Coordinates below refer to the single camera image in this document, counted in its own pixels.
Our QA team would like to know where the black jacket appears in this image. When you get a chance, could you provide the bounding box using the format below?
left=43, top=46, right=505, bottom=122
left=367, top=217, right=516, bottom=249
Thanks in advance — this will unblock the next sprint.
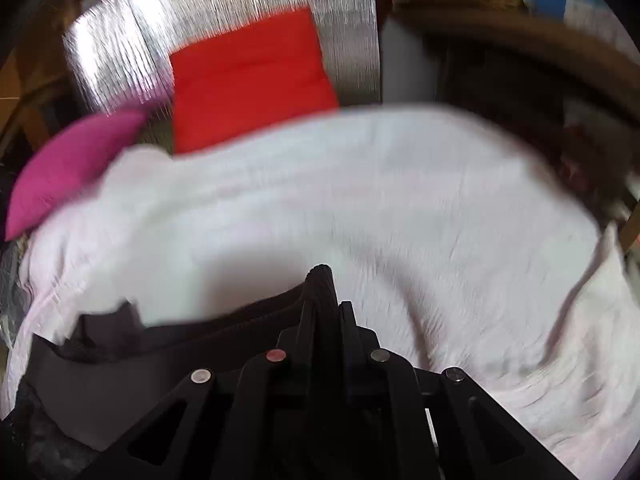
left=6, top=286, right=304, bottom=479

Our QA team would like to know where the white fleece blanket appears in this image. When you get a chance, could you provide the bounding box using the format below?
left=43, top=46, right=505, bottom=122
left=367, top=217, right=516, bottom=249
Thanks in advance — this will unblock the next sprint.
left=1, top=106, right=639, bottom=479

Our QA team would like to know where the magenta pillow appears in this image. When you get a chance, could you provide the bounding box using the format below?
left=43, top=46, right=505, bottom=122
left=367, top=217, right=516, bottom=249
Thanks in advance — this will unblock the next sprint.
left=6, top=107, right=146, bottom=240

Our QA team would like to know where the red pillow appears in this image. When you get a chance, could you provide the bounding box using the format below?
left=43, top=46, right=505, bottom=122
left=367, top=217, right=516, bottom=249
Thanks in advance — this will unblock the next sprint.
left=169, top=6, right=338, bottom=154

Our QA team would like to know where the wooden side table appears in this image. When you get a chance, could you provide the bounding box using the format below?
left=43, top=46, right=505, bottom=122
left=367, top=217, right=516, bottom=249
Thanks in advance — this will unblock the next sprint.
left=395, top=6, right=639, bottom=164

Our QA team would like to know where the silver foil insulation panel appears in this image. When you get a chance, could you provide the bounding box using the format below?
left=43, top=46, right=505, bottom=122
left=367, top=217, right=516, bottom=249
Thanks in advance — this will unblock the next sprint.
left=62, top=0, right=384, bottom=116

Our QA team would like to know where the wooden shelf unit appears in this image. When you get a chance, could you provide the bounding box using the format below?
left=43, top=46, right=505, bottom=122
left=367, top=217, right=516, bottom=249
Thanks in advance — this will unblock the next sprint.
left=0, top=0, right=122, bottom=162

